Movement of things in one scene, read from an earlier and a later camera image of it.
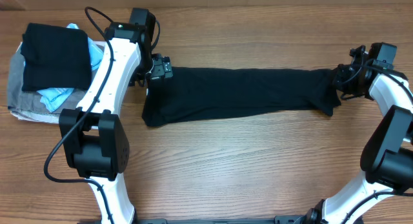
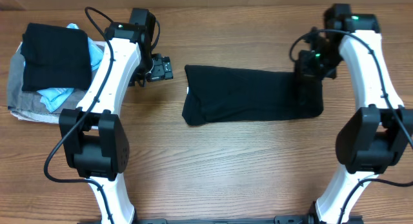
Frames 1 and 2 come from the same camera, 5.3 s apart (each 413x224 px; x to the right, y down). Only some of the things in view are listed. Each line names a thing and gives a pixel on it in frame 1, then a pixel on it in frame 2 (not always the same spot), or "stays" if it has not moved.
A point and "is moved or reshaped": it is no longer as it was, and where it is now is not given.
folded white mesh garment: (36, 116) stays
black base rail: (221, 221) stays
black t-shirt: (193, 93) is moved or reshaped
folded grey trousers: (25, 101) stays
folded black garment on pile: (55, 57) stays
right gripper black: (337, 77) → (305, 69)
